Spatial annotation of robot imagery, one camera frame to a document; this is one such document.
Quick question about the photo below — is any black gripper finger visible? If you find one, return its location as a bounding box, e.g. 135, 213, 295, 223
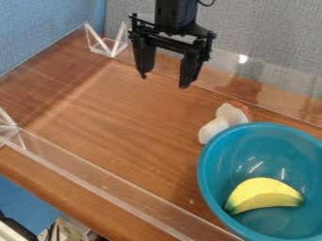
179, 39, 209, 88
132, 35, 156, 78

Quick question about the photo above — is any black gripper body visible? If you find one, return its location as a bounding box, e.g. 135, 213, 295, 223
128, 13, 217, 54

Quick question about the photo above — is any yellow toy banana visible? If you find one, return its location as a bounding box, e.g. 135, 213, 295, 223
225, 177, 305, 216

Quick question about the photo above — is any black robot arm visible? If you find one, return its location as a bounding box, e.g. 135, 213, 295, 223
128, 0, 217, 88

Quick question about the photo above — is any blue plastic bowl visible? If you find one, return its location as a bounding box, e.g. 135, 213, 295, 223
198, 122, 322, 241

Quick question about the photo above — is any white toy mushroom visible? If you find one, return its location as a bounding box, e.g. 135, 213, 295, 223
198, 101, 253, 145

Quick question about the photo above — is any clear acrylic back barrier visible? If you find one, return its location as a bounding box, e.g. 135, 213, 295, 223
112, 22, 322, 129

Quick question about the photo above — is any clear acrylic barrier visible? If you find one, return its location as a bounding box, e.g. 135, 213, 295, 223
7, 128, 243, 241
112, 22, 322, 129

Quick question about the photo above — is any clear acrylic front barrier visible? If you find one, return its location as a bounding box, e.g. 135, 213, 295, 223
7, 128, 243, 241

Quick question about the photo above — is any clear acrylic corner bracket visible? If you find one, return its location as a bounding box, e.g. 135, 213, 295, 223
84, 23, 130, 58

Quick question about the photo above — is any black cable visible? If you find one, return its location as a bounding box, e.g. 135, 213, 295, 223
197, 0, 217, 8

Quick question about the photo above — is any clear acrylic left bracket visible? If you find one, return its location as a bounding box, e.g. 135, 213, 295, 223
0, 107, 24, 149

